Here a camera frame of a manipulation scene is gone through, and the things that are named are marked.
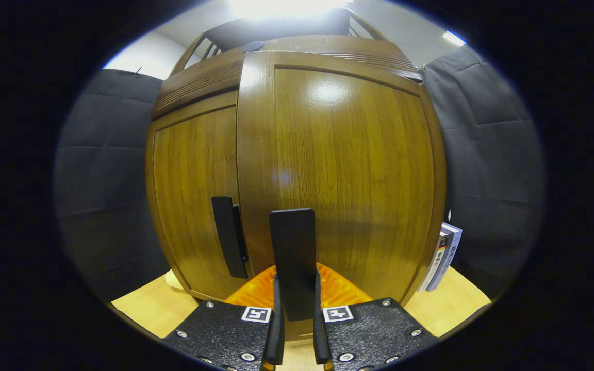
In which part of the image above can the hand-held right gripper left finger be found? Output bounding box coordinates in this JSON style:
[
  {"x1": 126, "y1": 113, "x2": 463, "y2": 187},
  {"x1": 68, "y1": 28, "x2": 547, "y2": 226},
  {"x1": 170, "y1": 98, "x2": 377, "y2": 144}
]
[{"x1": 162, "y1": 264, "x2": 286, "y2": 371}]

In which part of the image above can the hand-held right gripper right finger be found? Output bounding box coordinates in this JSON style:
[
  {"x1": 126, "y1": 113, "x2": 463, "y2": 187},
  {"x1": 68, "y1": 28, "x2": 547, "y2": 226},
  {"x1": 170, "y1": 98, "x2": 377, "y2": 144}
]
[{"x1": 312, "y1": 263, "x2": 438, "y2": 371}]

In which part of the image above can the wooden cabinet door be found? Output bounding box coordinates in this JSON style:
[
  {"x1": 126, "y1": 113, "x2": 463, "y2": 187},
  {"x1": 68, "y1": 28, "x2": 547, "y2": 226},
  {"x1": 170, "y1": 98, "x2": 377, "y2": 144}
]
[
  {"x1": 146, "y1": 92, "x2": 251, "y2": 302},
  {"x1": 236, "y1": 50, "x2": 447, "y2": 341}
]

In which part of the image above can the wooden double-door shoe cabinet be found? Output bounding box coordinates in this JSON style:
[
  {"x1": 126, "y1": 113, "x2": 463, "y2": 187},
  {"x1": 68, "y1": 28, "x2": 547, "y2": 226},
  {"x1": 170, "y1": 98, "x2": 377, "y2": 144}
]
[{"x1": 145, "y1": 8, "x2": 447, "y2": 341}]

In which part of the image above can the pale yellow soft object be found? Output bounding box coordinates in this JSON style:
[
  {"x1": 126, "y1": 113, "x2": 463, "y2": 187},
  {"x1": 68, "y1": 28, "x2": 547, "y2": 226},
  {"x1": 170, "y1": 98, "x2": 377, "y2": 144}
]
[{"x1": 164, "y1": 269, "x2": 187, "y2": 290}]

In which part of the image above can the black and white book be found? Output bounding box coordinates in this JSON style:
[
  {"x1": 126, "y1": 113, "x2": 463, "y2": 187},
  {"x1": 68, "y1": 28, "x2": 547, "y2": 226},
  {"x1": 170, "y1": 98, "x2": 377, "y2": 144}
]
[{"x1": 420, "y1": 232, "x2": 450, "y2": 292}]

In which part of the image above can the grey blue book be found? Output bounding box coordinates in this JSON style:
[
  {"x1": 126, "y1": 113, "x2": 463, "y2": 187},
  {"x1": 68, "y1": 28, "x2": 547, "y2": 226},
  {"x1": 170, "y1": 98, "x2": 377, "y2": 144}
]
[{"x1": 426, "y1": 223, "x2": 463, "y2": 292}]

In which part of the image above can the black backdrop cloth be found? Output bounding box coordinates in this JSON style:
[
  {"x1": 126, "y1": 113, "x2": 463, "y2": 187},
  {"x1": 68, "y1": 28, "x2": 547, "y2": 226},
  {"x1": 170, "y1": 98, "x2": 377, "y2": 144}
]
[{"x1": 54, "y1": 45, "x2": 545, "y2": 305}]

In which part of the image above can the large ceiling light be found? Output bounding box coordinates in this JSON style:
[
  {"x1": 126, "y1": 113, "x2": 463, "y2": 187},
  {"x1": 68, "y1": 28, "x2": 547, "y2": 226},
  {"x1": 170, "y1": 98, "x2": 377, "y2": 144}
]
[{"x1": 230, "y1": 0, "x2": 352, "y2": 19}]

